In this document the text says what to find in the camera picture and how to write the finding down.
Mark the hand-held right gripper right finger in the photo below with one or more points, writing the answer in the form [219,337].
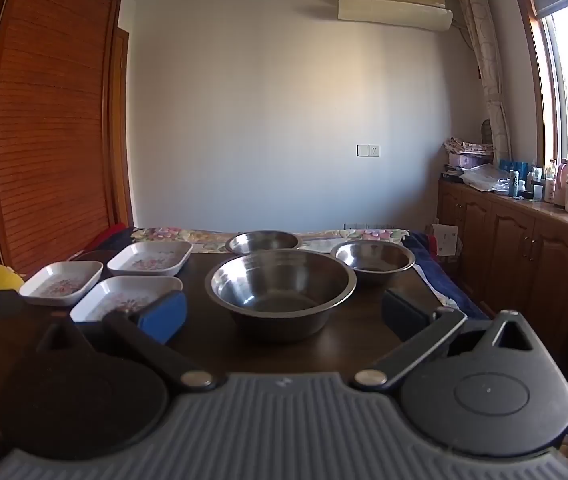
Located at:
[406,315]

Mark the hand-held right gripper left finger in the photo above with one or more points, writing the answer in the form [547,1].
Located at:
[163,317]

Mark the white floral rectangular plate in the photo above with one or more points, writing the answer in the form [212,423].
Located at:
[113,300]
[151,258]
[61,284]

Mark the medium steel bowl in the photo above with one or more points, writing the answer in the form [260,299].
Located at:
[373,260]

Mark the large steel bowl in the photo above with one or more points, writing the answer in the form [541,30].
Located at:
[280,292]

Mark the small steel bowl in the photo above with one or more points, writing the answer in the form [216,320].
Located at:
[263,242]

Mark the dark blue blanket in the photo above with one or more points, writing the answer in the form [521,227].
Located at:
[434,270]

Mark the floral bedspread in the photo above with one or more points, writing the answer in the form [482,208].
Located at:
[188,237]

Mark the white paper bag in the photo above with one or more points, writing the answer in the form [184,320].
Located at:
[446,240]

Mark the dark navy cloth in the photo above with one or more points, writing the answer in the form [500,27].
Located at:
[116,242]

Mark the red cloth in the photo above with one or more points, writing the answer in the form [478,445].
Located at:
[108,232]

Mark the wooden cabinet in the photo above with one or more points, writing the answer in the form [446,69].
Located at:
[514,250]

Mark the clear plastic bag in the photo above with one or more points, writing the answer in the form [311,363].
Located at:
[484,177]

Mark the pink box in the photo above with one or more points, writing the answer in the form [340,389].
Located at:
[464,160]

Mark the pile of folded cloth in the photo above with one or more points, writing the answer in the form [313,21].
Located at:
[469,147]

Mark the pink bottle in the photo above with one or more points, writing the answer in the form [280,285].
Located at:
[564,182]

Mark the wooden slatted wardrobe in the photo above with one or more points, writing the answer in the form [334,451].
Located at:
[38,110]

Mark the patterned beige curtain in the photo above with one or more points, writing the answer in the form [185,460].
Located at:
[486,60]

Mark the wall radiator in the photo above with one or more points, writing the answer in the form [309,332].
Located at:
[366,225]

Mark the white wall outlet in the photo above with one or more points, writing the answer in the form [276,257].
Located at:
[368,150]

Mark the wall air conditioner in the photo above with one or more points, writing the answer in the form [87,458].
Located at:
[394,2]

